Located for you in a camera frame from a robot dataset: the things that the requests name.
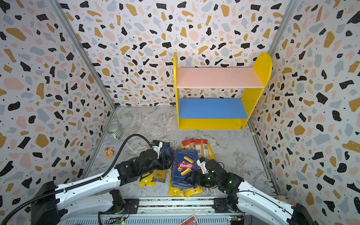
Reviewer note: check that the white ribbed ceramic cup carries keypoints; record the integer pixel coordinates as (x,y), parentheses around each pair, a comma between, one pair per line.
(113,131)

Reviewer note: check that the red spaghetti bag with barcode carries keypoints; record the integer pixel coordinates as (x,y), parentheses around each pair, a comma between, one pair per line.
(189,144)

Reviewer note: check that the red printed card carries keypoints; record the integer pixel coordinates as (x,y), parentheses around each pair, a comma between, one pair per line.
(190,221)

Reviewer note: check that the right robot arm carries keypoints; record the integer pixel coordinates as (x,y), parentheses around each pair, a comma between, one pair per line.
(244,197)

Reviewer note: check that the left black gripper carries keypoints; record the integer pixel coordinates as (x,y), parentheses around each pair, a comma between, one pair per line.
(168,164)

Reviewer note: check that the yellow pastatime spaghetti bag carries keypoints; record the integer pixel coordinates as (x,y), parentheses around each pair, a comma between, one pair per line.
(210,153)
(193,191)

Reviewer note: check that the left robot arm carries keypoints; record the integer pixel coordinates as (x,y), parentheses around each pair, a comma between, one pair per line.
(51,201)

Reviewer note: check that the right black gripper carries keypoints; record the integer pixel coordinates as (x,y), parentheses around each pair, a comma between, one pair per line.
(198,176)

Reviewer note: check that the yellow shelf unit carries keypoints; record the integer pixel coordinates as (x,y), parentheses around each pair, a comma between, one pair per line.
(250,98)

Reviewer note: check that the dark blue Ankara spaghetti bag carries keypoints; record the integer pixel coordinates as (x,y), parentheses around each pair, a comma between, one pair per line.
(159,176)

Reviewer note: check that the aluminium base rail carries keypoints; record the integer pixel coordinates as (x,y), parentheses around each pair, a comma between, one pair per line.
(164,211)

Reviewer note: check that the blue Barilla rigatoni box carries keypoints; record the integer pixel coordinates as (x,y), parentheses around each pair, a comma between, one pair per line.
(184,164)

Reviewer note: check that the blue Barilla spaghetti box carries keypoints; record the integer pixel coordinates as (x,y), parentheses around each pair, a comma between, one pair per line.
(167,151)

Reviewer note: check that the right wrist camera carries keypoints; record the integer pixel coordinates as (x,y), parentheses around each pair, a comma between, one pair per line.
(201,162)

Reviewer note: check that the small pink yellow toy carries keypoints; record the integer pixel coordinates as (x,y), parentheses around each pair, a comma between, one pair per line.
(108,152)

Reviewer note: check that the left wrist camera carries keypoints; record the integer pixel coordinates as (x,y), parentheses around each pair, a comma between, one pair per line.
(156,145)

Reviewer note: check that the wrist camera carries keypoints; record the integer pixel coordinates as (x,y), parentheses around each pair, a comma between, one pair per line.
(156,145)
(201,162)

